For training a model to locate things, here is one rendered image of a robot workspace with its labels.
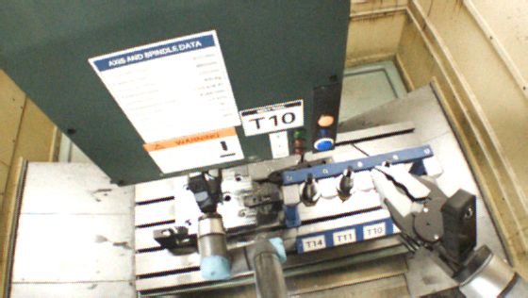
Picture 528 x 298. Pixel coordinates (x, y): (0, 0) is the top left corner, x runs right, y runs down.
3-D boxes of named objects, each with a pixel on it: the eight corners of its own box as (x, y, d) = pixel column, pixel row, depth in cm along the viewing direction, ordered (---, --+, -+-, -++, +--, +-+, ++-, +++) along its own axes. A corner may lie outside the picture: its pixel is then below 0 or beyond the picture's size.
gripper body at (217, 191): (198, 191, 110) (201, 229, 104) (189, 179, 102) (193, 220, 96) (222, 187, 110) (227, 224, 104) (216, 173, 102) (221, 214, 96)
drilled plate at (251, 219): (258, 226, 133) (256, 222, 128) (181, 240, 133) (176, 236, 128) (250, 171, 144) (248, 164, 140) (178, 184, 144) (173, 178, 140)
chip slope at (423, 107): (485, 279, 143) (514, 266, 121) (327, 318, 144) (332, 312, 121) (418, 112, 187) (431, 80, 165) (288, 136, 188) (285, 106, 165)
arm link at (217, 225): (194, 235, 94) (224, 229, 94) (192, 218, 96) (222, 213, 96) (202, 242, 101) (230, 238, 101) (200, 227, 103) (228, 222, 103)
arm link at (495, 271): (491, 304, 44) (525, 261, 46) (467, 279, 46) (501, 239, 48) (470, 310, 50) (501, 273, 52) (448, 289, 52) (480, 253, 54)
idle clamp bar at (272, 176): (335, 173, 144) (336, 165, 139) (271, 190, 144) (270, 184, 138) (331, 162, 147) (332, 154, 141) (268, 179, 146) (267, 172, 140)
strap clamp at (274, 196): (283, 210, 139) (280, 195, 126) (248, 217, 139) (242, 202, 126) (281, 202, 141) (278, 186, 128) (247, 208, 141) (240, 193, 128)
